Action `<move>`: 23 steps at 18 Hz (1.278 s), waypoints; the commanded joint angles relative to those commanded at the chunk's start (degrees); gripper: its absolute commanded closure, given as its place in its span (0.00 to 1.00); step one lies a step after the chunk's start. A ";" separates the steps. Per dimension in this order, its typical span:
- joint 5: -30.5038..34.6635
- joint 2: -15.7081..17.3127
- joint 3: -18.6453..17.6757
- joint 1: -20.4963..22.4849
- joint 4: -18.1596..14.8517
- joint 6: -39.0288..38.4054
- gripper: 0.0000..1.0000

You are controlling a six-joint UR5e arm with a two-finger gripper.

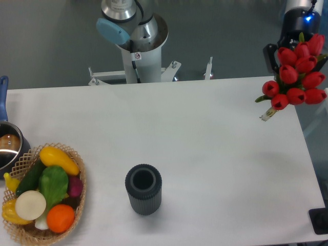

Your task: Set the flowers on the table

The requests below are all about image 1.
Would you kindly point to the woven wicker basket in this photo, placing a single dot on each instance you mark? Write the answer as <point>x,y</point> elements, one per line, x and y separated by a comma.
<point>28,234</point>

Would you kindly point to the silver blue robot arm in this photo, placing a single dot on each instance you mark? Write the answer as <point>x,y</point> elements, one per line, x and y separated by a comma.
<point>135,28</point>

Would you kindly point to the yellow bell pepper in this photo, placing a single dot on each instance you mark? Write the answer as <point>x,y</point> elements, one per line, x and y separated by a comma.
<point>9,213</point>

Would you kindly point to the green lettuce leaf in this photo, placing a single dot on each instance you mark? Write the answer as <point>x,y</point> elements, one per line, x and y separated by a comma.
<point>53,185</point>

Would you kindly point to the white metal base frame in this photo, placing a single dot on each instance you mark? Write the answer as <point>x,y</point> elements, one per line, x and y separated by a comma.
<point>167,74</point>

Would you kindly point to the orange fruit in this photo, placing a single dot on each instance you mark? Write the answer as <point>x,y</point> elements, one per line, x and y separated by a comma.
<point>60,218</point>

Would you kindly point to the yellow squash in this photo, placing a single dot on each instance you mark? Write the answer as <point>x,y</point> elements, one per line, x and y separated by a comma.
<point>51,156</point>

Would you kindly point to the purple red onion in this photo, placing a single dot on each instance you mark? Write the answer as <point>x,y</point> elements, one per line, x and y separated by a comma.
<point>75,187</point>

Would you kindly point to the dark grey ribbed vase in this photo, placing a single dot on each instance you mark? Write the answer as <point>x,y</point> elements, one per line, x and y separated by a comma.
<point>144,185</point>

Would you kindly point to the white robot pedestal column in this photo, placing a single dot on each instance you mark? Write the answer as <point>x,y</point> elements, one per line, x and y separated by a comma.
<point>142,67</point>

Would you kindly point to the green cucumber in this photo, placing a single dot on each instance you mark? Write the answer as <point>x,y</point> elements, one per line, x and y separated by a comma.
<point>31,180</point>

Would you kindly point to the white round radish slice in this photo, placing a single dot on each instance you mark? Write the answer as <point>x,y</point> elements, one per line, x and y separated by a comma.
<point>30,205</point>

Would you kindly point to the red tulip bouquet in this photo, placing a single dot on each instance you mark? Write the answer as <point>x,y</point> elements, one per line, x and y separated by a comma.
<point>295,83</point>

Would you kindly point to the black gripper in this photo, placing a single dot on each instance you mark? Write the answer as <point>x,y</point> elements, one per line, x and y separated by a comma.
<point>295,21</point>

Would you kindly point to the black device at table corner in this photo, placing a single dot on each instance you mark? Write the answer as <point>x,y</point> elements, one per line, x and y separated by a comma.
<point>318,219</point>

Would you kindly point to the blue handled saucepan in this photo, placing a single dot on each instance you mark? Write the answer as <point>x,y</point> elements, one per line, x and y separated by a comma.
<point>13,142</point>

